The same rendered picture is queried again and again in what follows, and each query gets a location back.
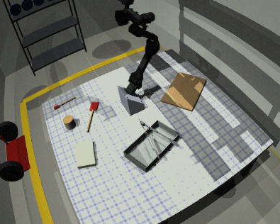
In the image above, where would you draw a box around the pale cream flat rectangular block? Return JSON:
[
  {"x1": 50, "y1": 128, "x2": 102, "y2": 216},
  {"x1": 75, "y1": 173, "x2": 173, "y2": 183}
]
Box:
[{"x1": 75, "y1": 140, "x2": 96, "y2": 169}]

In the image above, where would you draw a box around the grey cylinder with orange top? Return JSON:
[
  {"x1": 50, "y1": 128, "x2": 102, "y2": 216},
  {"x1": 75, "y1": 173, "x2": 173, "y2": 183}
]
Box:
[{"x1": 63, "y1": 115, "x2": 76, "y2": 130}]

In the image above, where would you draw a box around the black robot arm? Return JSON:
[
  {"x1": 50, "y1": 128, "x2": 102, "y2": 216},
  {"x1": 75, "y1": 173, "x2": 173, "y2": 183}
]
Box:
[{"x1": 115, "y1": 9, "x2": 159, "y2": 96}]

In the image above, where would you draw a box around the light brown wooden board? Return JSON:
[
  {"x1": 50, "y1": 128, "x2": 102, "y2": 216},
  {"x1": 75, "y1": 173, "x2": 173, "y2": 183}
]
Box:
[{"x1": 161, "y1": 72, "x2": 206, "y2": 111}]

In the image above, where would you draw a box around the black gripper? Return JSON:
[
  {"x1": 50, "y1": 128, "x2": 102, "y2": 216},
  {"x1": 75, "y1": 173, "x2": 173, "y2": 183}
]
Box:
[{"x1": 118, "y1": 0, "x2": 138, "y2": 26}]

